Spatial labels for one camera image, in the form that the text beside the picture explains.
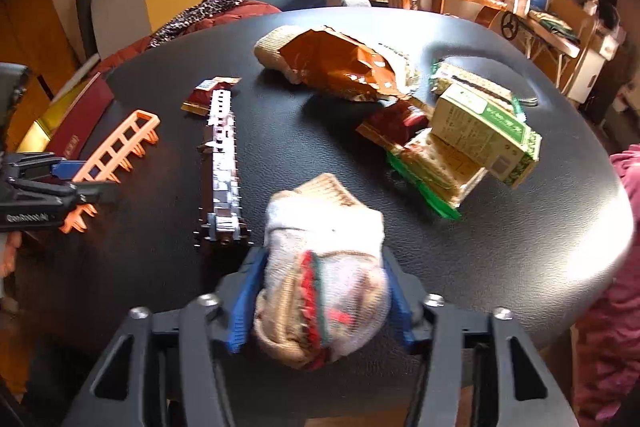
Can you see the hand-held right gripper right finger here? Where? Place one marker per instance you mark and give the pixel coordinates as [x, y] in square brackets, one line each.
[400, 302]

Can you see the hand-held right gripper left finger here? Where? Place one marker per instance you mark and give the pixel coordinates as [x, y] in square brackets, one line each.
[247, 302]

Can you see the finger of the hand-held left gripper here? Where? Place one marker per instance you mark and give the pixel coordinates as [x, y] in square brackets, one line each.
[67, 170]
[75, 194]

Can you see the dark red gift box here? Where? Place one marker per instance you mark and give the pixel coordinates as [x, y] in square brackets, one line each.
[80, 117]

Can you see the orange plastic toy rack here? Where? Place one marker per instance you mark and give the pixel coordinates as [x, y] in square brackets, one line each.
[125, 142]

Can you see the white sock with striped toe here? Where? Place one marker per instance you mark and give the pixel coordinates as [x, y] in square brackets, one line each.
[320, 267]

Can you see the green soda cracker packet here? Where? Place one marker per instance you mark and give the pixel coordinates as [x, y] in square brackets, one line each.
[435, 172]

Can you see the cream sock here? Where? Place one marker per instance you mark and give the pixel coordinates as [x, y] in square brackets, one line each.
[270, 49]

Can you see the person's left hand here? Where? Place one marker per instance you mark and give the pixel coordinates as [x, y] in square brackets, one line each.
[7, 254]

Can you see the long brown silver wrapper strip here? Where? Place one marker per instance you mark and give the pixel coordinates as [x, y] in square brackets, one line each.
[222, 157]

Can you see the small red snack packet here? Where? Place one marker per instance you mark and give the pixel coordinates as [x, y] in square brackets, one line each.
[200, 96]

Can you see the red and gold snack packet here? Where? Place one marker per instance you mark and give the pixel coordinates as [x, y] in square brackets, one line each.
[395, 122]

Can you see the green carton box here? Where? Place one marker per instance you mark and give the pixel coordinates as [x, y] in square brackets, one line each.
[485, 132]

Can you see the leopard print cloth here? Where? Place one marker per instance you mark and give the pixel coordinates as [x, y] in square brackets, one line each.
[200, 14]

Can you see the person's pink clothing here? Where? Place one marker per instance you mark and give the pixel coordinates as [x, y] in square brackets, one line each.
[615, 332]

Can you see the green sandwich cracker packet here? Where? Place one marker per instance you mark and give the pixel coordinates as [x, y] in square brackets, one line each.
[465, 79]

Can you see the orange snack bag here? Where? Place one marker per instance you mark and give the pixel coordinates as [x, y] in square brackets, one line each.
[340, 67]

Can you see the black hand wheel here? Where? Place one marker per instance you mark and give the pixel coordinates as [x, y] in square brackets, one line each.
[511, 26]

